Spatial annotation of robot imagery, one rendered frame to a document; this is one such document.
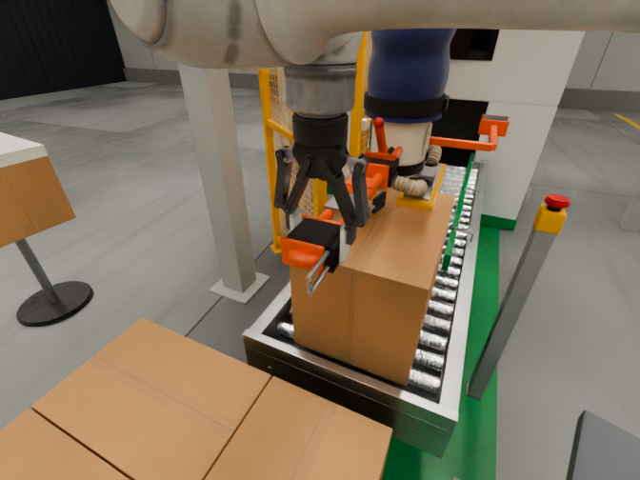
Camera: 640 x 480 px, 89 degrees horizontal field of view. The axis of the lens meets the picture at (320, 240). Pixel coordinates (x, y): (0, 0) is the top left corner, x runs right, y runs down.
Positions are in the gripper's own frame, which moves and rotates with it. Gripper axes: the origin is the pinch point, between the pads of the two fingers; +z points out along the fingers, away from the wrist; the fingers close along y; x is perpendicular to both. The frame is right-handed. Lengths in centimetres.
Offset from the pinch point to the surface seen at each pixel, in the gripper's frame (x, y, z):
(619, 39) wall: -918, -238, -14
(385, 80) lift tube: -49, 5, -19
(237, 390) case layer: -2, 29, 65
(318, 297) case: -25.1, 12.2, 38.7
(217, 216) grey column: -85, 105, 62
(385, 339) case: -25, -9, 47
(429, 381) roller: -30, -24, 64
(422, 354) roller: -40, -20, 64
